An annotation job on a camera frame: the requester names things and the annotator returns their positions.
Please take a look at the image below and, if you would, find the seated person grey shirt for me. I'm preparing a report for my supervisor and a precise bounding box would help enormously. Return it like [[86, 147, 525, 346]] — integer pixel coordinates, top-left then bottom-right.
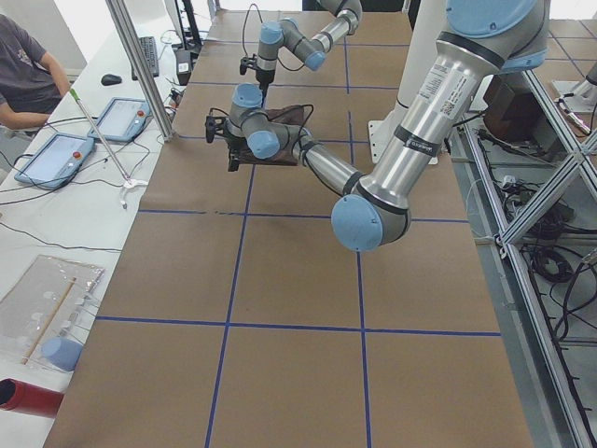
[[1, 15, 71, 130]]

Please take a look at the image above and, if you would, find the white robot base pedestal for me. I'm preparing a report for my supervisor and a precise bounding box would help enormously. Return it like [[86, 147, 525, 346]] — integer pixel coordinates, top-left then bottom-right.
[[368, 0, 446, 163]]

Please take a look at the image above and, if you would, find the black keyboard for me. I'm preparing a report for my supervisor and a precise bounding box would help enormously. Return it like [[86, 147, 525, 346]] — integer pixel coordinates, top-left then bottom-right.
[[138, 36, 160, 77]]

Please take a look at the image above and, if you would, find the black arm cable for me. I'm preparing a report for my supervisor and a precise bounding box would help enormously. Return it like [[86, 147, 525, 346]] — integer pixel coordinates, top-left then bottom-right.
[[241, 3, 263, 60]]

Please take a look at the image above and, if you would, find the black computer mouse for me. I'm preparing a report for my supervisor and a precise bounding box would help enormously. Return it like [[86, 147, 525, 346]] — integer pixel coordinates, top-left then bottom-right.
[[101, 74, 122, 87]]

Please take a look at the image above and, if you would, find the dark brown t-shirt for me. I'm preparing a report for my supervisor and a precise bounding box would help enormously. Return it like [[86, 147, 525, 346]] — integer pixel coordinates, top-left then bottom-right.
[[227, 104, 314, 166]]

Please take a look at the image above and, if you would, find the green tipped grabber stick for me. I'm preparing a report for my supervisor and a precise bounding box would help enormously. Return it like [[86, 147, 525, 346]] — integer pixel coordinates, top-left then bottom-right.
[[69, 88, 148, 210]]

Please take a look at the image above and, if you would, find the right side aluminium rack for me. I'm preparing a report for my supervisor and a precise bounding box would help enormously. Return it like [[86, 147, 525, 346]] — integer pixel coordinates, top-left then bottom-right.
[[450, 60, 596, 447]]

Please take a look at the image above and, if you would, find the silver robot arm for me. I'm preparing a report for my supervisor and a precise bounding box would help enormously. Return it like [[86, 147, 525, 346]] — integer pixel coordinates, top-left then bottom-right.
[[205, 1, 550, 252], [248, 0, 363, 102]]

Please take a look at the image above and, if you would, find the silver foil bag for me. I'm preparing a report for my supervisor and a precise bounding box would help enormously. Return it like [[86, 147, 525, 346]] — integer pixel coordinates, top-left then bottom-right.
[[1, 255, 104, 371]]

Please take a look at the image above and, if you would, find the lower teach pendant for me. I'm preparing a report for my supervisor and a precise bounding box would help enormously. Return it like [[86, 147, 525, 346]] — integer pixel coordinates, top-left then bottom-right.
[[14, 133, 95, 190]]

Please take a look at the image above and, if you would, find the blue white bottle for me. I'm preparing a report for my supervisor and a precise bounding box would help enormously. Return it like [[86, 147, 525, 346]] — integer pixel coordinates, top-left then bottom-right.
[[41, 337, 83, 371]]

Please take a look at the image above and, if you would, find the teach pendant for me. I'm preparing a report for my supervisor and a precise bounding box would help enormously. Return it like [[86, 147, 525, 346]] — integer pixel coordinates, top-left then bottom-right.
[[14, 133, 95, 190], [95, 97, 151, 143]]

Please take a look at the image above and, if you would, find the black labelled box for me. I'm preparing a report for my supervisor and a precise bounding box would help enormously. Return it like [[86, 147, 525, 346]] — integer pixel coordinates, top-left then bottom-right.
[[174, 49, 192, 86]]

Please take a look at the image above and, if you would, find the upper teach pendant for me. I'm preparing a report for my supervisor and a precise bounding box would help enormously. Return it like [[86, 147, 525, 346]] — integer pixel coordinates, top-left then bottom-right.
[[95, 97, 151, 143]]

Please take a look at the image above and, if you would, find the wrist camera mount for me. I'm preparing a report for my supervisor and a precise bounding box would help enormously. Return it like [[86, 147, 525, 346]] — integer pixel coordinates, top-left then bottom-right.
[[239, 54, 257, 76], [204, 107, 229, 144]]

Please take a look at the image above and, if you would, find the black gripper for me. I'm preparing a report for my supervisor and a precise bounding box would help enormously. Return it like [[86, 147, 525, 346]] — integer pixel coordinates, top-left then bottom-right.
[[256, 67, 276, 105], [223, 121, 247, 172]]

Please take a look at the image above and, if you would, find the red cylinder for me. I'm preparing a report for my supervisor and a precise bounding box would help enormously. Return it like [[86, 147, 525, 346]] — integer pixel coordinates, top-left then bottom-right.
[[1, 378, 63, 418]]

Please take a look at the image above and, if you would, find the aluminium frame post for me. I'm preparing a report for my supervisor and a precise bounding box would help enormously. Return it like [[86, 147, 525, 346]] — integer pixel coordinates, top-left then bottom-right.
[[105, 0, 174, 142]]

